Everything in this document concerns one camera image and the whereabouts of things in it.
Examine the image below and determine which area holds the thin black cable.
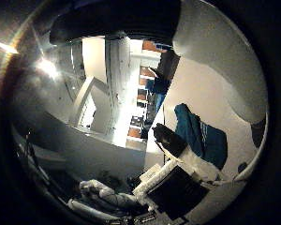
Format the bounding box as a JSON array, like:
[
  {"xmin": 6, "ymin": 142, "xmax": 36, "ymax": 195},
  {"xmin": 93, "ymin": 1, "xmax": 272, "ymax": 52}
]
[{"xmin": 161, "ymin": 106, "xmax": 167, "ymax": 165}]

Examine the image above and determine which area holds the blue cloth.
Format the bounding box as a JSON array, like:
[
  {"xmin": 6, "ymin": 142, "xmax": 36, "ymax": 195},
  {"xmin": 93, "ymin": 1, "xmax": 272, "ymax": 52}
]
[{"xmin": 173, "ymin": 103, "xmax": 229, "ymax": 172}]

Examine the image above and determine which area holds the person in dark clothes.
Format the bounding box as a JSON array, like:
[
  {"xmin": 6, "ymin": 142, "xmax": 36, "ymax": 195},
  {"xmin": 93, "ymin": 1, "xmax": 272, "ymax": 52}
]
[{"xmin": 144, "ymin": 50, "xmax": 182, "ymax": 111}]

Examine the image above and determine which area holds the storage shelf rack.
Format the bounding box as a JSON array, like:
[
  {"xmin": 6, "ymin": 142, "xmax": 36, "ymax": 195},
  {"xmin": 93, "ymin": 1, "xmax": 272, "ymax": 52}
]
[{"xmin": 126, "ymin": 39, "xmax": 167, "ymax": 148}]

